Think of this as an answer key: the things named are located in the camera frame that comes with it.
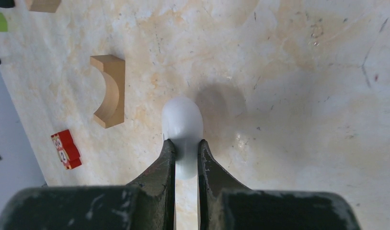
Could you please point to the small wooden cube near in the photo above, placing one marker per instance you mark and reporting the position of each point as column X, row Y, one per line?
column 49, row 6

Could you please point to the wooden arch block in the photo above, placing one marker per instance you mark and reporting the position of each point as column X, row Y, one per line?
column 111, row 112

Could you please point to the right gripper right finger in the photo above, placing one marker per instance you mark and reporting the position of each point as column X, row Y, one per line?
column 224, row 203

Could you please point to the red owl number block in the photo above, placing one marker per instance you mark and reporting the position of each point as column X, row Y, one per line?
column 66, row 149

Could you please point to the white earbud charging case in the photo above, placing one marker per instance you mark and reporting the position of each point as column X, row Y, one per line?
column 182, row 123

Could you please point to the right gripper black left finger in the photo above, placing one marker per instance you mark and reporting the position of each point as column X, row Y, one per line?
column 145, row 203

